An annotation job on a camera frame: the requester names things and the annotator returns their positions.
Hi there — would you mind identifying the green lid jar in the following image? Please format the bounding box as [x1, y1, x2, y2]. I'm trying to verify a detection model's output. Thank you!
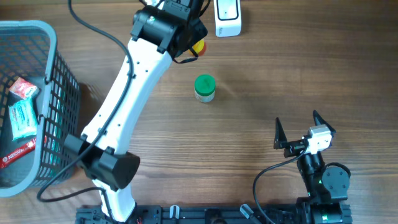
[194, 74, 216, 103]

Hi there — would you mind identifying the red white small packet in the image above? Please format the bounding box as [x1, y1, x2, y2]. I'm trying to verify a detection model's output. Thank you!
[9, 77, 40, 100]

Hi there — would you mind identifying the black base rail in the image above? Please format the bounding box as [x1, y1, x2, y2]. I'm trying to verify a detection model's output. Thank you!
[75, 203, 353, 224]

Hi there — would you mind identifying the right black cable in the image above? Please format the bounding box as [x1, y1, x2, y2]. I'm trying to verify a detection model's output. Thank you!
[252, 149, 307, 224]

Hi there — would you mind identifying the red Nescafe stick sachet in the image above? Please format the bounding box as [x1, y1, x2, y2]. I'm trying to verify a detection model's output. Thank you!
[1, 137, 37, 169]

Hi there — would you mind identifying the grey plastic mesh basket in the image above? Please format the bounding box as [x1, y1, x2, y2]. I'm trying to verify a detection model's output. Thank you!
[1, 21, 81, 197]

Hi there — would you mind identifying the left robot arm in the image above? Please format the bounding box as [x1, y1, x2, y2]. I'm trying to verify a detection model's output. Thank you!
[64, 1, 210, 223]

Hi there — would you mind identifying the teal tissue pack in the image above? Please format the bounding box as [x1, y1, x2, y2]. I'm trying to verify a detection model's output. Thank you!
[8, 98, 38, 141]

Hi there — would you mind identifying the red sauce bottle green cap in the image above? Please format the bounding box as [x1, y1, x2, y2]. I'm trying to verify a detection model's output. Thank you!
[192, 39, 206, 56]

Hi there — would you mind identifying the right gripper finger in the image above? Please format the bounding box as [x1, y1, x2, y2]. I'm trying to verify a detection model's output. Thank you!
[274, 117, 288, 149]
[313, 110, 336, 134]

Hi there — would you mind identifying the black cable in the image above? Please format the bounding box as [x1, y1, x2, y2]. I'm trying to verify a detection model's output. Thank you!
[252, 149, 307, 224]
[36, 0, 135, 224]

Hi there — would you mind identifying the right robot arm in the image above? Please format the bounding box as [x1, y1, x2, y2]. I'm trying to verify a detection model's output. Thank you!
[274, 111, 353, 223]

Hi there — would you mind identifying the white barcode scanner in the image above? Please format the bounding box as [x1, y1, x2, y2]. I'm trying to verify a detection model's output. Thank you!
[213, 0, 242, 37]

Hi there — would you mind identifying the left black cable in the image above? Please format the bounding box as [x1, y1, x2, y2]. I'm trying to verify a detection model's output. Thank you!
[36, 0, 135, 224]

